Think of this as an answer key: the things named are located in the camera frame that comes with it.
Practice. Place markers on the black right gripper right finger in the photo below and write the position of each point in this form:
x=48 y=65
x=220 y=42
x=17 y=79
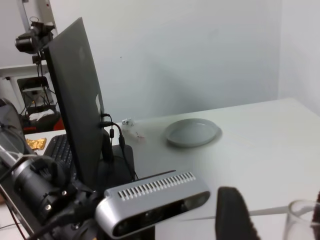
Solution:
x=315 y=222

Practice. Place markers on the white plate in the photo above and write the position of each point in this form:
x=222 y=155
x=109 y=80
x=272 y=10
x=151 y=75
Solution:
x=191 y=132

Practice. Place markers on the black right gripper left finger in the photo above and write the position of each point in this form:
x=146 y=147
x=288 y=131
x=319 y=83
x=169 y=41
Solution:
x=232 y=220

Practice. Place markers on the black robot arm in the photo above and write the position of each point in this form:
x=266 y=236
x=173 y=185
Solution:
x=134 y=179

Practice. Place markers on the dark grey monitor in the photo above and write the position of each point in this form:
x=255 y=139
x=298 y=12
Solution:
x=73 y=74

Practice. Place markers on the gold foil wrapper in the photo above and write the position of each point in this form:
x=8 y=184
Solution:
x=37 y=144

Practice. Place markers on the crumpled white wrapper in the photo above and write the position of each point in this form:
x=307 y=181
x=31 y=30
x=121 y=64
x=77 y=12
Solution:
x=128 y=122

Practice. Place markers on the clear glass test tube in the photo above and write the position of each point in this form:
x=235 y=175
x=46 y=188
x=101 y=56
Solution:
x=299 y=217

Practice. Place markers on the silver depth camera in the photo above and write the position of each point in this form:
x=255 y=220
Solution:
x=134 y=207

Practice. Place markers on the black camera on stand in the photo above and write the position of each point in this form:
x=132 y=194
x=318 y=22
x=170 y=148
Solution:
x=34 y=39

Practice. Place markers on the black keyboard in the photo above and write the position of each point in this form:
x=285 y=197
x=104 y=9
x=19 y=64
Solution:
x=59 y=149

